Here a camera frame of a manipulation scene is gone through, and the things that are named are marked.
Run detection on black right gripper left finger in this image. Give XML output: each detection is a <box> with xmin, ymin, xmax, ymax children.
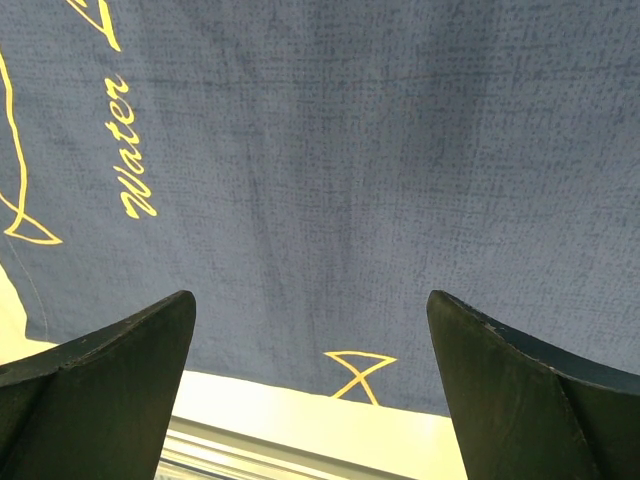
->
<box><xmin>1</xmin><ymin>291</ymin><xmax>196</xmax><ymax>480</ymax></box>

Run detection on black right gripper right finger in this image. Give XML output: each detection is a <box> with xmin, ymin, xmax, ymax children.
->
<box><xmin>426</xmin><ymin>290</ymin><xmax>639</xmax><ymax>479</ymax></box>

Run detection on aluminium frame rail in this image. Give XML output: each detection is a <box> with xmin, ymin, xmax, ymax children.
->
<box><xmin>158</xmin><ymin>417</ymin><xmax>400</xmax><ymax>479</ymax></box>

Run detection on blue placemat gold print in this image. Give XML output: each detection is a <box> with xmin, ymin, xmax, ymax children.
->
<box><xmin>1</xmin><ymin>1</ymin><xmax>639</xmax><ymax>413</ymax></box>

